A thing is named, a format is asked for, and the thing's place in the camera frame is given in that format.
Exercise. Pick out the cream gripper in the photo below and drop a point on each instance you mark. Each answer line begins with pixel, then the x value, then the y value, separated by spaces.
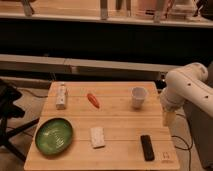
pixel 168 118

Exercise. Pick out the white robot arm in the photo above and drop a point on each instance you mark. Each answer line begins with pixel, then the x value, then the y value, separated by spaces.
pixel 186 83

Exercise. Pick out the black remote control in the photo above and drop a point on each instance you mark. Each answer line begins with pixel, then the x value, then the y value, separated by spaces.
pixel 147 148

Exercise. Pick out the white sponge block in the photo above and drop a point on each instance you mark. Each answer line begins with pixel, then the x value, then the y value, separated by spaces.
pixel 97 137

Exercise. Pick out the white small bottle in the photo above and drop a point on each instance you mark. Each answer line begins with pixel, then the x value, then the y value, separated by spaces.
pixel 61 99

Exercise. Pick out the green glazed bowl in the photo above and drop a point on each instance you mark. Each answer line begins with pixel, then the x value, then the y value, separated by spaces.
pixel 54 136

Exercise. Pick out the black office chair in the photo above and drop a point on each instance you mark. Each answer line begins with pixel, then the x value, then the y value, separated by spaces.
pixel 8 110

